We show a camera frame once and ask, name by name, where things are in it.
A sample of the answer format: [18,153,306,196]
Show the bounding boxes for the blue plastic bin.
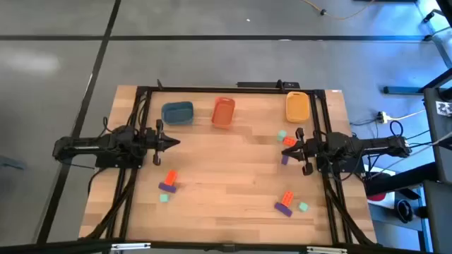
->
[161,101,195,126]

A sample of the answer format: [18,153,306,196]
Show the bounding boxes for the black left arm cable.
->
[101,116,117,135]

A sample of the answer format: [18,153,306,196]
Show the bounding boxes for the yellow floor cable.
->
[302,0,376,21]

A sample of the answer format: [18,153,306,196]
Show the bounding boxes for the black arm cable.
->
[101,116,117,135]
[389,120,404,139]

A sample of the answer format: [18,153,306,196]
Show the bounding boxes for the silver metal bracket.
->
[306,246,348,254]
[111,242,152,251]

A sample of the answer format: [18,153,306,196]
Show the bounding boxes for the grey metal floor bar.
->
[383,85,424,95]

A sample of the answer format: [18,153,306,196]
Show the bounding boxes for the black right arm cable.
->
[389,120,404,139]

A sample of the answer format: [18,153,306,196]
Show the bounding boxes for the orange plastic bin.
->
[210,96,237,130]

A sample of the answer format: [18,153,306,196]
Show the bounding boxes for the yellow plastic bin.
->
[285,90,311,124]

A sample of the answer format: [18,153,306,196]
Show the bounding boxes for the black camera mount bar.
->
[236,80,301,90]

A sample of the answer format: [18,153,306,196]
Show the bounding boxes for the black rig beam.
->
[0,238,452,254]

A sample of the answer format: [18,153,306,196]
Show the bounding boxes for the black headphones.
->
[395,199,415,224]

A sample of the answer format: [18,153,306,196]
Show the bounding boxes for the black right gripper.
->
[281,127,321,176]

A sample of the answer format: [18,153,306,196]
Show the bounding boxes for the grey metal furniture leg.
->
[422,8,452,70]

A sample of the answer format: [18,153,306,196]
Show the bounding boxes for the black aluminium table frame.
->
[79,84,379,248]

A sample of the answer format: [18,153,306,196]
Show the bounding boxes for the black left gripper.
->
[139,119,182,167]

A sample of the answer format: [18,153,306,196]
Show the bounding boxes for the white power cable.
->
[386,109,427,121]

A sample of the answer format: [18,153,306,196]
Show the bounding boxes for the black diagonal bar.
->
[365,162,439,198]

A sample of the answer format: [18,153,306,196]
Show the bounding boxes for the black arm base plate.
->
[316,155,367,174]
[95,140,146,169]

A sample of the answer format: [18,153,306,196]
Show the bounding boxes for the black and white tag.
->
[436,100,452,117]

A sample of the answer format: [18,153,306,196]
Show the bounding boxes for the black cable bundle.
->
[84,168,138,240]
[323,172,377,246]

